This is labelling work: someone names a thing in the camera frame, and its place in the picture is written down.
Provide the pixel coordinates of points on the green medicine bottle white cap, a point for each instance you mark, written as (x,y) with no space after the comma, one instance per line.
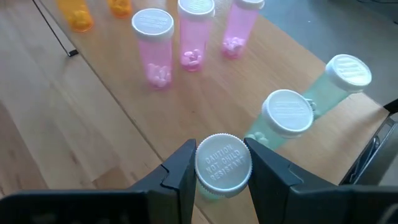
(222,165)
(348,73)
(287,113)

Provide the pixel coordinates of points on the orange medicine bottle white cap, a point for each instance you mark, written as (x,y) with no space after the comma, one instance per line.
(119,7)
(77,17)

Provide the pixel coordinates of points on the wooden shelf black metal legs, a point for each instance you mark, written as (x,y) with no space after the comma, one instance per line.
(217,93)

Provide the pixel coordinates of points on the pink medicine bottle white cap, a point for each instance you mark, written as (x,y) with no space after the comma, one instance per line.
(194,37)
(239,31)
(154,49)

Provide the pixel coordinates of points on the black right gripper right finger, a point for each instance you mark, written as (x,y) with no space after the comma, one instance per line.
(273,199)

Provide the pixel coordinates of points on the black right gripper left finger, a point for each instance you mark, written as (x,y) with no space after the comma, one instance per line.
(174,193)

